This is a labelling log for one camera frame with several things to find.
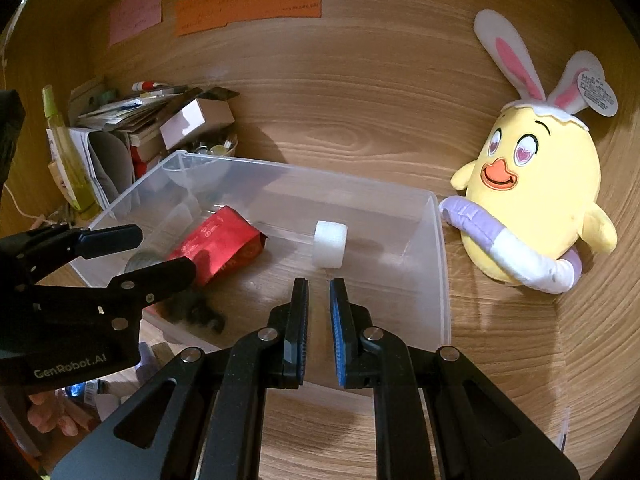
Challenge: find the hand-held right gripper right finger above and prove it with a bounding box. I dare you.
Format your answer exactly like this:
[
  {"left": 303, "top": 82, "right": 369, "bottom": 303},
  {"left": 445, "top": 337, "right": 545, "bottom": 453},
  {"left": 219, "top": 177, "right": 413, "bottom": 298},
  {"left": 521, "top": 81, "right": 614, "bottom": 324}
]
[{"left": 329, "top": 277, "right": 583, "bottom": 480}]

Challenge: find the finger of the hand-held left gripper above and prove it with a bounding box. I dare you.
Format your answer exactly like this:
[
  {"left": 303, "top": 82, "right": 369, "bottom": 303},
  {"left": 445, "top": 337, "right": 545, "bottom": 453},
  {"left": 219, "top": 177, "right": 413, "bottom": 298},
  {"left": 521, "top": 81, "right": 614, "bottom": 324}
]
[
  {"left": 29, "top": 257, "right": 198, "bottom": 342},
  {"left": 0, "top": 223, "right": 144, "bottom": 282}
]

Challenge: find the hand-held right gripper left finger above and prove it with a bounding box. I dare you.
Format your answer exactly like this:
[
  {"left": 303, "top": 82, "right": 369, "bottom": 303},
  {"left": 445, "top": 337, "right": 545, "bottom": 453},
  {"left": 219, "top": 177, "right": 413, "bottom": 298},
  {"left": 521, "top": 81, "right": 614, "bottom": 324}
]
[{"left": 50, "top": 277, "right": 311, "bottom": 480}]

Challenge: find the red foil packet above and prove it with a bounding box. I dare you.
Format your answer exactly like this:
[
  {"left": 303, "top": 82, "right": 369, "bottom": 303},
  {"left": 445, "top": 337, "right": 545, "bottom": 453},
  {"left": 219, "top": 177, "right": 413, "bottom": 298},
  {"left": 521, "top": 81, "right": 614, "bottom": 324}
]
[{"left": 167, "top": 205, "right": 268, "bottom": 288}]

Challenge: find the clear plastic storage bin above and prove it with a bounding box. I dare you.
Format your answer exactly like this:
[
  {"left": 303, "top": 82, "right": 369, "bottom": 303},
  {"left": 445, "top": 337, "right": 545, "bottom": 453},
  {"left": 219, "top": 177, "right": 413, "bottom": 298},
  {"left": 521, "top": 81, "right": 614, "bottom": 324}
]
[{"left": 70, "top": 150, "right": 453, "bottom": 397}]

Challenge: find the person's left hand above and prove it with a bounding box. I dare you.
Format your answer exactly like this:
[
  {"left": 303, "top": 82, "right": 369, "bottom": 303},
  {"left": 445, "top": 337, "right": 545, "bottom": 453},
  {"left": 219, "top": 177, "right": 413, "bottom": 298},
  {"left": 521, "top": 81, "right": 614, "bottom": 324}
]
[{"left": 27, "top": 392, "right": 93, "bottom": 434}]

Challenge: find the silver round tin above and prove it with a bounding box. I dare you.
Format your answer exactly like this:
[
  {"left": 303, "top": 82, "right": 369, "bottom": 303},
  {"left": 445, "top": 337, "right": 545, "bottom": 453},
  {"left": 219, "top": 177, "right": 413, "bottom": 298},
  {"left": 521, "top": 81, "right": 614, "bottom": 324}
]
[{"left": 125, "top": 251, "right": 167, "bottom": 274}]

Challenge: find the black fuzzy object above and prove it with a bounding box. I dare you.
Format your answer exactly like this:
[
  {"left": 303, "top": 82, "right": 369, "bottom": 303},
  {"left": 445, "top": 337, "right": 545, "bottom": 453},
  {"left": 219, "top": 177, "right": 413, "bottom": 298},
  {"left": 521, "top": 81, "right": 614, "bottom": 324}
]
[{"left": 165, "top": 285, "right": 226, "bottom": 333}]

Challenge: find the green spray bottle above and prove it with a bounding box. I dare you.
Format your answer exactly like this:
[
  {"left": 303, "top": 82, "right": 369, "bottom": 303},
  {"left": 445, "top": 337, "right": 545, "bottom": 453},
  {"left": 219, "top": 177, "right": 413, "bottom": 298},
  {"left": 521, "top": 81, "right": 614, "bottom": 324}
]
[{"left": 42, "top": 85, "right": 99, "bottom": 213}]

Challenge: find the white boxes pile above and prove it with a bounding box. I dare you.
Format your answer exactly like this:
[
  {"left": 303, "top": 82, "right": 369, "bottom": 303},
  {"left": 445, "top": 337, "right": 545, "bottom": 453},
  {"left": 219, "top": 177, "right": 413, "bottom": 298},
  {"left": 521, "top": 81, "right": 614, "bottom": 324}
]
[{"left": 47, "top": 77, "right": 201, "bottom": 211}]

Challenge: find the red box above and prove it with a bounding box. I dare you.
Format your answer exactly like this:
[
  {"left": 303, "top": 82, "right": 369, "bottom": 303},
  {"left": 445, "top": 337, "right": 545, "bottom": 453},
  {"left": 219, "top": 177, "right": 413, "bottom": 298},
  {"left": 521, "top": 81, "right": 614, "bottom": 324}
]
[{"left": 131, "top": 144, "right": 167, "bottom": 181}]

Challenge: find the white tape roll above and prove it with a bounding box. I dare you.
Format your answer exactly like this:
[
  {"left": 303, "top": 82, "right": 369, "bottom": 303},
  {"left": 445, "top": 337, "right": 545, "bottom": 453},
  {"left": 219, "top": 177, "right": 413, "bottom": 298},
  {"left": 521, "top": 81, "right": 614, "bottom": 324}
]
[{"left": 313, "top": 220, "right": 348, "bottom": 268}]

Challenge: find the open cardboard box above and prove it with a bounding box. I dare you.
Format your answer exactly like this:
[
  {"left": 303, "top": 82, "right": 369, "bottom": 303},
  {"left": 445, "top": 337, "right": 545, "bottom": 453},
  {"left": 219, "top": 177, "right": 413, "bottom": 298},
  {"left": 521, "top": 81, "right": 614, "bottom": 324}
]
[{"left": 160, "top": 87, "right": 241, "bottom": 151}]

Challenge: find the pink paper note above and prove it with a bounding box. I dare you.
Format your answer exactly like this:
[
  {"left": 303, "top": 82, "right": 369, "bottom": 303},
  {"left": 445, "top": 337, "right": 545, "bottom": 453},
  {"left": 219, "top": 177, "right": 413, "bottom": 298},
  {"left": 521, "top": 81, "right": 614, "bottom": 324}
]
[{"left": 109, "top": 0, "right": 163, "bottom": 46}]

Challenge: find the yellow chick plush toy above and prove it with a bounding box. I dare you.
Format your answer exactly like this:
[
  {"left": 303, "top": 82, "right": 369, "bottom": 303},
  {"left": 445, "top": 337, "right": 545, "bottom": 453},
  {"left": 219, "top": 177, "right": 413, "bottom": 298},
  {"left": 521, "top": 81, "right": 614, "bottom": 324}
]
[{"left": 439, "top": 8, "right": 619, "bottom": 295}]

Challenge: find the orange paper note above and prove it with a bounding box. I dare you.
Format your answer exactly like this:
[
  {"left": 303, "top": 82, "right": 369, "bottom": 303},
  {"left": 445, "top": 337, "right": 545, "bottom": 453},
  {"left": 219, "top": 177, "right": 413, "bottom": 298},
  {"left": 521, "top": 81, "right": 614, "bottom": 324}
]
[{"left": 175, "top": 0, "right": 322, "bottom": 37}]

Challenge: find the white hang tag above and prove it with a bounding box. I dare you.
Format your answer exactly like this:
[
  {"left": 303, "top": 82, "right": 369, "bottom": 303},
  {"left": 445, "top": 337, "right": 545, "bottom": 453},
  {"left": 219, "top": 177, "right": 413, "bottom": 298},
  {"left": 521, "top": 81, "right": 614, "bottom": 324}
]
[{"left": 577, "top": 69, "right": 619, "bottom": 118}]

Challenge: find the white cable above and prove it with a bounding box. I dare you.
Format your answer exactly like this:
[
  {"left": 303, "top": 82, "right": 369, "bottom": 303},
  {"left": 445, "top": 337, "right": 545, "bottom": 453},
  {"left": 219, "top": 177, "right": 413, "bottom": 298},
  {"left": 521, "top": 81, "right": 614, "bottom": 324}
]
[{"left": 1, "top": 180, "right": 53, "bottom": 223}]

